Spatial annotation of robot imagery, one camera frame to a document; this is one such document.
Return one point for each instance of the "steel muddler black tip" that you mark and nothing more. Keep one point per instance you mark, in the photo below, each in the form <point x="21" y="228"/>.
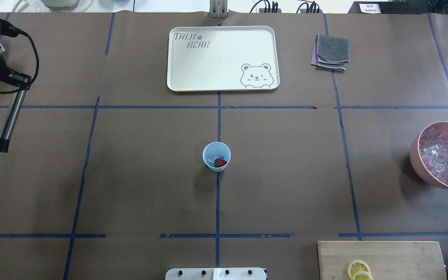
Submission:
<point x="11" y="119"/>

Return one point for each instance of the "red strawberry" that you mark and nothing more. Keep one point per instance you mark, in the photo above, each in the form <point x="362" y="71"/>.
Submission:
<point x="220" y="162"/>

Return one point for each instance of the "light blue plastic cup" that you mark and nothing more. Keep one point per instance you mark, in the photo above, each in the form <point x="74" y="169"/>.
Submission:
<point x="216" y="150"/>

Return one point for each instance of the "pink bowl of ice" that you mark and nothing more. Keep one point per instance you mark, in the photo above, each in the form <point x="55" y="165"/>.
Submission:
<point x="429" y="154"/>

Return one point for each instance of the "cream bear tray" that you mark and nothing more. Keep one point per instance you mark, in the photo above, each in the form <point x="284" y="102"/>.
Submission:
<point x="222" y="58"/>

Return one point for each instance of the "grey folded cloth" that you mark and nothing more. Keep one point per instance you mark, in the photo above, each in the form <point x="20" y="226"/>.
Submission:
<point x="331" y="52"/>

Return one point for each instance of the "wooden cutting board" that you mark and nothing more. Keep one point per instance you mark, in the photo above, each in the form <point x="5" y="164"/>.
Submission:
<point x="387" y="260"/>

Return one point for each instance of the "lemon slices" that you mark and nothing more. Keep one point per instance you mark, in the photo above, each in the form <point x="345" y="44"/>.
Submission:
<point x="358" y="270"/>

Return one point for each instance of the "aluminium frame post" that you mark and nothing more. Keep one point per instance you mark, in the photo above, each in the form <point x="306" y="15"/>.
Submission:
<point x="218" y="9"/>

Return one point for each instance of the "white camera pole base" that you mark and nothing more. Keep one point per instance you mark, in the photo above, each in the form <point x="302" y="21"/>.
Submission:
<point x="240" y="273"/>

